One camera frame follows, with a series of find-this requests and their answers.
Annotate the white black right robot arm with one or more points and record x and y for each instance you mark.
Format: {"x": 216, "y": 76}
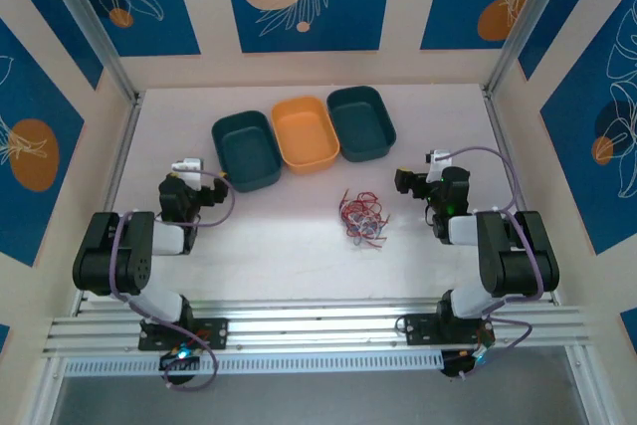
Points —
{"x": 522, "y": 256}

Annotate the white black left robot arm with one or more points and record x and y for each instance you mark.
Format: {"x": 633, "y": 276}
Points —
{"x": 99, "y": 256}

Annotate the dark teal plastic bin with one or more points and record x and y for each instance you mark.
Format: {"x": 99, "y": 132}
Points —
{"x": 244, "y": 146}
{"x": 358, "y": 121}

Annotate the orange plastic bin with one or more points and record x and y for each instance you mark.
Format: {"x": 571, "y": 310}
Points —
{"x": 303, "y": 131}

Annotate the black controller board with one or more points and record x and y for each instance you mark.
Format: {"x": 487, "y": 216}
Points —
{"x": 453, "y": 366}
{"x": 171, "y": 361}

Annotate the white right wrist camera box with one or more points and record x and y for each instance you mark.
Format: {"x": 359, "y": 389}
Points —
{"x": 440, "y": 156}

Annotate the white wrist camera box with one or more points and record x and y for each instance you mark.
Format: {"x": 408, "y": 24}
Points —
{"x": 440, "y": 156}
{"x": 186, "y": 164}

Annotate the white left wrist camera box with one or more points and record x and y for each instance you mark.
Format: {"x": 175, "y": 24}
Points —
{"x": 186, "y": 164}

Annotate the aluminium side rail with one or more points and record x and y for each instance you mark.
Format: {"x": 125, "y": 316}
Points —
{"x": 124, "y": 146}
{"x": 502, "y": 126}

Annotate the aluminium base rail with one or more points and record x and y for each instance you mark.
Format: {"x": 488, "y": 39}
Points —
{"x": 318, "y": 328}

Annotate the aluminium frame post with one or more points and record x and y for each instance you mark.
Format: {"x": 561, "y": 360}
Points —
{"x": 90, "y": 22}
{"x": 523, "y": 22}

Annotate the aluminium frame leg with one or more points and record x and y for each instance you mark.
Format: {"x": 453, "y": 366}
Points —
{"x": 584, "y": 385}
{"x": 42, "y": 395}

